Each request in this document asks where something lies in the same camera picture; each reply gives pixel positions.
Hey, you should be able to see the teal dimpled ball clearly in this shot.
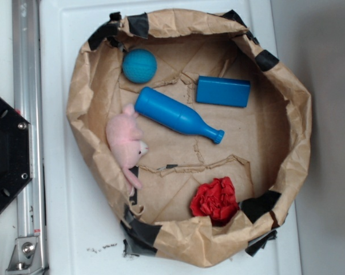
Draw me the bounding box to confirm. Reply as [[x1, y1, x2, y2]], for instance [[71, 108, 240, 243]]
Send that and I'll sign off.
[[122, 49, 157, 84]]

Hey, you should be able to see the metal corner bracket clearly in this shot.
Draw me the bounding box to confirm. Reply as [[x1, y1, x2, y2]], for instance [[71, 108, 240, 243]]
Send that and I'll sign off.
[[5, 236, 43, 274]]

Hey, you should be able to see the brown paper bag bin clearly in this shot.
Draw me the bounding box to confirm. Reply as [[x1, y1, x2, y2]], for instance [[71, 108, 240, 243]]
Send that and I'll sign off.
[[66, 9, 312, 267]]

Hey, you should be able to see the pink plush bunny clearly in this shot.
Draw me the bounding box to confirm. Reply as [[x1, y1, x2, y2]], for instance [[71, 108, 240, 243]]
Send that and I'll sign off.
[[106, 104, 149, 196]]

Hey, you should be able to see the aluminium extrusion rail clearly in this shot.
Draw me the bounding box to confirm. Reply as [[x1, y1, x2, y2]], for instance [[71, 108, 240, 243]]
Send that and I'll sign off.
[[11, 1, 49, 274]]

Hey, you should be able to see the blue plastic bottle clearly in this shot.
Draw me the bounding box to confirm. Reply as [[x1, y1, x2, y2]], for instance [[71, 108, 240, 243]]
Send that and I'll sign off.
[[134, 87, 224, 144]]

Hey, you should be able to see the red crumpled paper flower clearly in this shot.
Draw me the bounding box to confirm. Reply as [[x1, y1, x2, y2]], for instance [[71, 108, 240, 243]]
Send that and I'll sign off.
[[189, 176, 240, 226]]

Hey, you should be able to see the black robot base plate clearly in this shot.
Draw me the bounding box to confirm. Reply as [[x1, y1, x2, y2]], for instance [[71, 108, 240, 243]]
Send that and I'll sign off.
[[0, 97, 32, 214]]

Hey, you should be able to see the blue rectangular block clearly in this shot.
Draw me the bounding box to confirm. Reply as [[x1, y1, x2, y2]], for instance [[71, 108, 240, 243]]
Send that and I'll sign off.
[[196, 76, 251, 108]]

